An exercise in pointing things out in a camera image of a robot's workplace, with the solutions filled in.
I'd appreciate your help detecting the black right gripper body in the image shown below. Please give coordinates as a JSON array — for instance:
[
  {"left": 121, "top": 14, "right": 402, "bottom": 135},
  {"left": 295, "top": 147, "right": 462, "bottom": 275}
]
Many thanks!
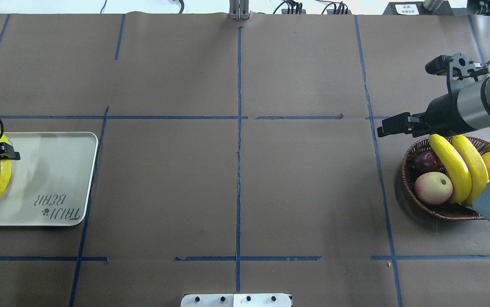
[{"left": 420, "top": 95, "right": 469, "bottom": 137}]

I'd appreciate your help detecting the yellow banana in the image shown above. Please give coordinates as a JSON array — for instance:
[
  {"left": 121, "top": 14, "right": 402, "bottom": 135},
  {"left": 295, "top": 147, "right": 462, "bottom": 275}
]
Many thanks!
[{"left": 429, "top": 134, "right": 472, "bottom": 203}]

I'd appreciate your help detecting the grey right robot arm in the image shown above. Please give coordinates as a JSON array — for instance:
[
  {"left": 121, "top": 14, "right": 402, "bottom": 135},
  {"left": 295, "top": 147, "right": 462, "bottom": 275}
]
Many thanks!
[{"left": 377, "top": 76, "right": 490, "bottom": 222}]

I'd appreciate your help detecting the yellow banana basket middle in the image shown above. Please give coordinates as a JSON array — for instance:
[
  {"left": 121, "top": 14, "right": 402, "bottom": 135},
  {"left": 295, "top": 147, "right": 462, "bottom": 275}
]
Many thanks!
[{"left": 452, "top": 135, "right": 489, "bottom": 207}]

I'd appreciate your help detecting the brown wicker basket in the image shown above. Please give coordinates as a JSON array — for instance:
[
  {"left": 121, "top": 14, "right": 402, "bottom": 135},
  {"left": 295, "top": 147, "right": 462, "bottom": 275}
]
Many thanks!
[{"left": 394, "top": 138, "right": 485, "bottom": 221}]

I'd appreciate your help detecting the dark purple plum fruit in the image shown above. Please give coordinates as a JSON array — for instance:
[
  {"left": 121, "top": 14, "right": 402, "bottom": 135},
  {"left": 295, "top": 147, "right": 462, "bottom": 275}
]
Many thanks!
[{"left": 412, "top": 149, "right": 444, "bottom": 174}]

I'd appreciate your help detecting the white bear serving tray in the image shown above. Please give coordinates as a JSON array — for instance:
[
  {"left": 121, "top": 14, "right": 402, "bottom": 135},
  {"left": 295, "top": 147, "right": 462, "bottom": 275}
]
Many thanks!
[{"left": 0, "top": 132, "right": 99, "bottom": 226}]

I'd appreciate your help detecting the black box with label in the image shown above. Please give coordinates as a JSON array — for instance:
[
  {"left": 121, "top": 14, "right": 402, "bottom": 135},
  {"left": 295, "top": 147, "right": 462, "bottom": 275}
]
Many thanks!
[{"left": 383, "top": 0, "right": 469, "bottom": 16}]

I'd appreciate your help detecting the aluminium frame post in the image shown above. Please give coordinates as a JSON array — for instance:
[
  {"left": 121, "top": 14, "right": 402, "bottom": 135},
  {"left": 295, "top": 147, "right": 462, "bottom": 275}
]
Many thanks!
[{"left": 229, "top": 0, "right": 250, "bottom": 20}]

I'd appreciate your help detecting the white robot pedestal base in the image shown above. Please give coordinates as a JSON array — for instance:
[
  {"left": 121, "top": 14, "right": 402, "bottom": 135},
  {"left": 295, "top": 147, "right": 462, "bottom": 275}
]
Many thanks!
[{"left": 180, "top": 293, "right": 293, "bottom": 307}]

